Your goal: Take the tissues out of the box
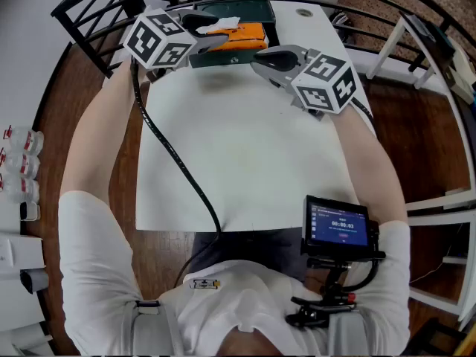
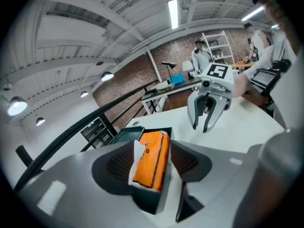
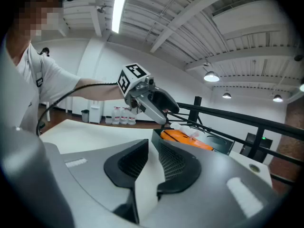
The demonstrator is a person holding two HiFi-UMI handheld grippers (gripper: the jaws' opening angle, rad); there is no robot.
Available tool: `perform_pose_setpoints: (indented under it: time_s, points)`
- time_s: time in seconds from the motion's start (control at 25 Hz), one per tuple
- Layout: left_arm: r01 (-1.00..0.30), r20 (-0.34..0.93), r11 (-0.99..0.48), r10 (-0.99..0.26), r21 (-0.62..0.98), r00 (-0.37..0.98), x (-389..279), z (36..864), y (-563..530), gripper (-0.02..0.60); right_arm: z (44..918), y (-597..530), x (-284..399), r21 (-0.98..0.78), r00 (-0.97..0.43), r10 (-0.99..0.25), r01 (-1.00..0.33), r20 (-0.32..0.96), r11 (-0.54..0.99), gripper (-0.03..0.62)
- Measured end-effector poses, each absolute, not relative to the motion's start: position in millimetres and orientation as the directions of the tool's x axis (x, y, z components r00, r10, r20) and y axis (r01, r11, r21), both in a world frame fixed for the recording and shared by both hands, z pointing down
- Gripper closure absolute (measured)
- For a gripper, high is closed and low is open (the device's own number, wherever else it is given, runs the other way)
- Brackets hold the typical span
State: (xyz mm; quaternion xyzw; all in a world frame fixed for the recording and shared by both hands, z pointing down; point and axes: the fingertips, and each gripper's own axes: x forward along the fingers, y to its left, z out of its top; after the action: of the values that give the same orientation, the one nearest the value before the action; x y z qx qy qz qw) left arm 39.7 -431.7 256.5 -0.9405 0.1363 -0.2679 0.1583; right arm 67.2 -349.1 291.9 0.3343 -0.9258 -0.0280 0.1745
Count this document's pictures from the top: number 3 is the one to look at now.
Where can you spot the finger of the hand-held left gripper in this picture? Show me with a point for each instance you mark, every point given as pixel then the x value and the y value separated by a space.
pixel 166 101
pixel 152 110

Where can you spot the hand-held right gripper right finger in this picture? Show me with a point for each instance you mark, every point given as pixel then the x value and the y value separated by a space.
pixel 213 186

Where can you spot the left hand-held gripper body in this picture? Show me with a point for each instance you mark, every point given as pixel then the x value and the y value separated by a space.
pixel 133 79

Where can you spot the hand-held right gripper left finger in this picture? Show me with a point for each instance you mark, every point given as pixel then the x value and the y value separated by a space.
pixel 90 174

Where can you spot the small black shoulder device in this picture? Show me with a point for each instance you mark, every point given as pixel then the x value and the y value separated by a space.
pixel 45 51

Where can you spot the person's left forearm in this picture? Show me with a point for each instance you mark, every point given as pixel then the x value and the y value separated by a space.
pixel 99 90

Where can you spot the orange tissue pack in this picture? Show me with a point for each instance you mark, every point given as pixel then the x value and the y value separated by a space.
pixel 171 136

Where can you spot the dark green open box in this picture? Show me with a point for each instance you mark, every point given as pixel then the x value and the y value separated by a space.
pixel 223 146

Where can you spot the small white container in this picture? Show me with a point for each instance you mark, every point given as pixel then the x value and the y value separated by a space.
pixel 108 120

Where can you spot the white low cabinet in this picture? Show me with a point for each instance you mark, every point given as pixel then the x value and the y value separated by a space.
pixel 95 114

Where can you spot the round pendant lamp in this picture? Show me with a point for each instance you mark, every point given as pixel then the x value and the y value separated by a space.
pixel 278 98
pixel 226 95
pixel 211 77
pixel 302 87

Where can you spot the grey trash bin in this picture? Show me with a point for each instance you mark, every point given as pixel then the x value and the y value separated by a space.
pixel 85 116

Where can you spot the black box with green light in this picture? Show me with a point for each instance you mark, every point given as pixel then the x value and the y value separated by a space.
pixel 268 141

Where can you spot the long ceiling strip light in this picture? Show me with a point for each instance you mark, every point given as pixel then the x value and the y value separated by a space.
pixel 118 8

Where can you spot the black metal railing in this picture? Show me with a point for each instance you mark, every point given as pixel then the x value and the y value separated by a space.
pixel 237 117

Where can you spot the small ceiling fixture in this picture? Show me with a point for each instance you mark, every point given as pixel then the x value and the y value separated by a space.
pixel 101 9

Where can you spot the person's white t-shirt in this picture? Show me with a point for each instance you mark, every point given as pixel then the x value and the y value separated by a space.
pixel 54 77

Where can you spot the person's head and neck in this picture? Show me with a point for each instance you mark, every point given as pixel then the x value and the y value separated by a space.
pixel 35 20

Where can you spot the black ceiling dome camera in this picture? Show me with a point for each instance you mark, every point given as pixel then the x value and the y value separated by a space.
pixel 298 58

